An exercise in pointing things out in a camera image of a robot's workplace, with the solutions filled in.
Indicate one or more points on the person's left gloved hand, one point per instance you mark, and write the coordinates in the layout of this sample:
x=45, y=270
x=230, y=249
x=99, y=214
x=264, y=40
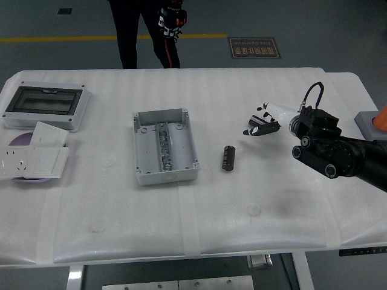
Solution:
x=172, y=22

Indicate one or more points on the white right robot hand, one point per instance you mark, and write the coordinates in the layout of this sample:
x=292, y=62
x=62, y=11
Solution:
x=282, y=112

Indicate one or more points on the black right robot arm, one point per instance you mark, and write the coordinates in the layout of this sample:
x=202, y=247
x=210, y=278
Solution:
x=332, y=145

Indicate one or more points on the grey open junction box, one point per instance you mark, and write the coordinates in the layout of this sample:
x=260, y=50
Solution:
x=148, y=151

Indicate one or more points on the grey distribution box dark window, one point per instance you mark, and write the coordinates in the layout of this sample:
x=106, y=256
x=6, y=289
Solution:
x=42, y=101

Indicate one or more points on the person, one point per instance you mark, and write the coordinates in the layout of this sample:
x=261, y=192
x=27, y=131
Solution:
x=127, y=36

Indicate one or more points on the dark floor sign orange text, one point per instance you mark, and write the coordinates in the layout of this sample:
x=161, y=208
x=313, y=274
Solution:
x=254, y=48

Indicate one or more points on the grey square base block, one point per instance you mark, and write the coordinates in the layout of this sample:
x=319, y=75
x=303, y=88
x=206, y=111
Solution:
x=364, y=124

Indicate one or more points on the dark floor hatch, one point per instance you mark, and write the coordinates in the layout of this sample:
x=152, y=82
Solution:
x=64, y=11

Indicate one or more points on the black table control panel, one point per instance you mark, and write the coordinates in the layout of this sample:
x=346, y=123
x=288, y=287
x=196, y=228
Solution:
x=362, y=251

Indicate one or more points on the white table leg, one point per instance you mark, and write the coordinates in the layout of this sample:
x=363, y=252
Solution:
x=302, y=272
x=75, y=278

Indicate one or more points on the white foam table mat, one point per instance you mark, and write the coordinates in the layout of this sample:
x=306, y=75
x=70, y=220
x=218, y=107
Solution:
x=121, y=211

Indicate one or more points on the purple round plate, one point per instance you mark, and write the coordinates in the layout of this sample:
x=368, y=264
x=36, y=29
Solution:
x=21, y=139

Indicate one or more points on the white socket panel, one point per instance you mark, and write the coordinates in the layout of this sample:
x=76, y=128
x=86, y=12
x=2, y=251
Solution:
x=13, y=161

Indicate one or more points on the metal mounting rail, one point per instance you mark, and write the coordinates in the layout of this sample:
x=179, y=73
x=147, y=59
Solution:
x=164, y=148

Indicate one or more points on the silver metal bracket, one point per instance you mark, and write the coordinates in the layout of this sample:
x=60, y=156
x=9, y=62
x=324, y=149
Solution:
x=260, y=261

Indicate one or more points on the white switch panel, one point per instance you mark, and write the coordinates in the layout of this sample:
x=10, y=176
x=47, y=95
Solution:
x=50, y=134
x=48, y=161

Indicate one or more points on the grey metal base plate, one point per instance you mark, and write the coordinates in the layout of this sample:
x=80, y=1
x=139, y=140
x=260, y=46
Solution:
x=216, y=283
x=139, y=285

